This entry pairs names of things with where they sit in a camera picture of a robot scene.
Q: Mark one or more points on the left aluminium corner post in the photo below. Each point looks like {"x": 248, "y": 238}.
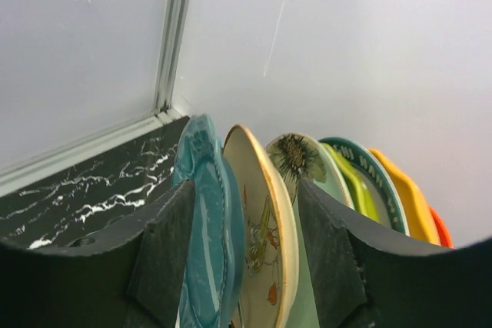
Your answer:
{"x": 174, "y": 22}

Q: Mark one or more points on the yellow dotted scalloped plate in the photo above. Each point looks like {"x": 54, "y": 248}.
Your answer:
{"x": 420, "y": 221}

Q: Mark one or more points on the mint plate flower print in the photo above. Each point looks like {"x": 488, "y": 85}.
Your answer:
{"x": 300, "y": 157}

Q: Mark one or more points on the teal scalloped plate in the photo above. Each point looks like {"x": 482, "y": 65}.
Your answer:
{"x": 214, "y": 270}

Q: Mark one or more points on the beige plate bird print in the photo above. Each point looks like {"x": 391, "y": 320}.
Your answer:
{"x": 271, "y": 264}

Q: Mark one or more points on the aluminium rail frame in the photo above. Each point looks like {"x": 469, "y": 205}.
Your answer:
{"x": 67, "y": 156}

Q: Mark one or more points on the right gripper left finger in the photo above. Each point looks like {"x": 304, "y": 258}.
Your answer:
{"x": 128, "y": 274}

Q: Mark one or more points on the white plate green rim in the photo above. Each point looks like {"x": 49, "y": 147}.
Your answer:
{"x": 368, "y": 165}

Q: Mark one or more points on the orange red plate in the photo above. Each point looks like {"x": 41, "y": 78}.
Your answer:
{"x": 443, "y": 232}

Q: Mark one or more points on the green dotted scalloped plate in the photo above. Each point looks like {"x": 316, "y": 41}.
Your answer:
{"x": 361, "y": 196}

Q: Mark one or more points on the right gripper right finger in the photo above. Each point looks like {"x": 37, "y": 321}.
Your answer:
{"x": 366, "y": 275}

